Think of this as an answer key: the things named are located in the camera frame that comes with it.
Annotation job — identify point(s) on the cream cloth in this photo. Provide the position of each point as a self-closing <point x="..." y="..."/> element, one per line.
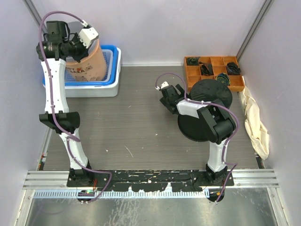
<point x="257" y="132"/>

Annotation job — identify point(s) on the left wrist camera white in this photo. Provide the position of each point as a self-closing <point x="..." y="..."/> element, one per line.
<point x="87" y="36"/>

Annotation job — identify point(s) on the black plastic bucket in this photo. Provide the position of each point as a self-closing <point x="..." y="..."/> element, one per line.
<point x="207" y="90"/>

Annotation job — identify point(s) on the grey plastic bucket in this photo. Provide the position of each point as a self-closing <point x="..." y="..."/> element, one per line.
<point x="74" y="27"/>

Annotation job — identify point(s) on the white plastic tub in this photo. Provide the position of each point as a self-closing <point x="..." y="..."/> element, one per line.
<point x="98" y="90"/>

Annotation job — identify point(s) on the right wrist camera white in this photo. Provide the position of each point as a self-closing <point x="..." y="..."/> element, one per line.
<point x="164" y="85"/>

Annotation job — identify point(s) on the orange plastic bucket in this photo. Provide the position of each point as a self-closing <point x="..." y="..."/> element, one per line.
<point x="91" y="68"/>

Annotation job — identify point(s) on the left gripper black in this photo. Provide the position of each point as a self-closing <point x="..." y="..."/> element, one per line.
<point x="84" y="51"/>

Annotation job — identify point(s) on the orange wooden compartment tray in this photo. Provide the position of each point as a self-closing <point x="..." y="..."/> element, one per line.
<point x="198" y="68"/>

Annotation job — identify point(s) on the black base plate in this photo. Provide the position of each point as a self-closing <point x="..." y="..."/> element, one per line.
<point x="184" y="180"/>

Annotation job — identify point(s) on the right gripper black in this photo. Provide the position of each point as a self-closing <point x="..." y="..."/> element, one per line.
<point x="181" y="90"/>

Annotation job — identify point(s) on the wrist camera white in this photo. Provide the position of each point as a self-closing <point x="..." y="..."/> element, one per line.
<point x="164" y="85"/>
<point x="87" y="36"/>

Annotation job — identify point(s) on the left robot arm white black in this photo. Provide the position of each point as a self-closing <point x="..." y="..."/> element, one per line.
<point x="53" y="51"/>

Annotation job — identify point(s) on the aluminium rail frame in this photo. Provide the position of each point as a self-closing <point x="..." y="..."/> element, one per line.
<point x="53" y="184"/>

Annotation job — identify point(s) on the blue perforated basket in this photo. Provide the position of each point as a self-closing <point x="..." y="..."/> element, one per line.
<point x="110" y="53"/>

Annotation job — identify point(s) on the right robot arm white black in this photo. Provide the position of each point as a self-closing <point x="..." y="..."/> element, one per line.
<point x="214" y="120"/>

